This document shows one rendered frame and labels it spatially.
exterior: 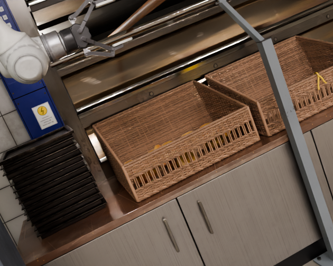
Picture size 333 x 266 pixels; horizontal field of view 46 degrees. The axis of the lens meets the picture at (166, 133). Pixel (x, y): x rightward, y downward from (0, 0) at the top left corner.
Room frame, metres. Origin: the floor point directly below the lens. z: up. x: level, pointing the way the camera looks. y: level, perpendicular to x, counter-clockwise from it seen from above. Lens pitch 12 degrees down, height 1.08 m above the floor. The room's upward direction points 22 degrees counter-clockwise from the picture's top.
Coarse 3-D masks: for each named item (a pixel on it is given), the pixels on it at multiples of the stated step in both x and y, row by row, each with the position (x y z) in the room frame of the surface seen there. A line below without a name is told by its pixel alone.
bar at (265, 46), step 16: (208, 0) 1.62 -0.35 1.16; (224, 0) 1.62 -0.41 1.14; (160, 16) 1.58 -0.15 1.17; (176, 16) 1.59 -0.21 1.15; (240, 16) 1.54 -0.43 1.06; (128, 32) 1.55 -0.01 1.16; (256, 32) 1.47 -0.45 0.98; (96, 48) 1.52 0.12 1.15; (272, 48) 1.41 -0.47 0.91; (272, 64) 1.41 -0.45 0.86; (272, 80) 1.42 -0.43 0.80; (288, 96) 1.41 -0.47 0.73; (288, 112) 1.41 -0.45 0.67; (288, 128) 1.42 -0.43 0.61; (304, 144) 1.41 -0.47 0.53; (304, 160) 1.41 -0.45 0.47; (304, 176) 1.42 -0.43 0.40; (320, 192) 1.41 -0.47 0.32; (320, 208) 1.41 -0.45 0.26; (320, 224) 1.43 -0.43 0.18; (320, 256) 1.48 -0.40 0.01
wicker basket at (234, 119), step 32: (160, 96) 1.90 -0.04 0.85; (192, 96) 1.92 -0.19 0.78; (224, 96) 1.66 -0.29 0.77; (96, 128) 1.77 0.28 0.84; (128, 128) 1.84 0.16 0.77; (160, 128) 1.86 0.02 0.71; (192, 128) 1.87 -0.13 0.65; (224, 128) 1.48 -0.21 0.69; (128, 160) 1.79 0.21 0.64; (160, 160) 1.41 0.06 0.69; (192, 160) 1.44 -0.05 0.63; (128, 192) 1.50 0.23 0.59
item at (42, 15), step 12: (48, 0) 1.73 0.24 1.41; (60, 0) 1.73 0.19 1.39; (72, 0) 1.78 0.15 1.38; (84, 0) 1.84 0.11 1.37; (96, 0) 1.91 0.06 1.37; (36, 12) 1.73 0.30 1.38; (48, 12) 1.79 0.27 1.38; (60, 12) 1.86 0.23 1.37; (72, 12) 1.93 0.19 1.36; (36, 24) 1.88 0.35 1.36
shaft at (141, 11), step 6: (150, 0) 1.13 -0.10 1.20; (156, 0) 1.07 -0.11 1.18; (162, 0) 1.05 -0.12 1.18; (144, 6) 1.20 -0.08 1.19; (150, 6) 1.15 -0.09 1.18; (156, 6) 1.13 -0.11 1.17; (138, 12) 1.29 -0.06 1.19; (144, 12) 1.24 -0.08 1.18; (132, 18) 1.40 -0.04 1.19; (138, 18) 1.35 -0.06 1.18; (126, 24) 1.53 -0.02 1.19; (132, 24) 1.48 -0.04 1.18; (120, 30) 1.69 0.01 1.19
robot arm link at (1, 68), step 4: (36, 40) 1.28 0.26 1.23; (40, 40) 1.28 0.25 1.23; (40, 44) 1.27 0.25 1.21; (44, 48) 1.27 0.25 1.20; (44, 52) 1.27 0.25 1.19; (48, 56) 1.28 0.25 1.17; (48, 60) 1.29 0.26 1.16; (0, 64) 1.25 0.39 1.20; (0, 68) 1.25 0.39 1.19; (4, 68) 1.25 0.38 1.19; (4, 72) 1.26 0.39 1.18; (4, 76) 1.27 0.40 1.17; (8, 76) 1.27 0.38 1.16
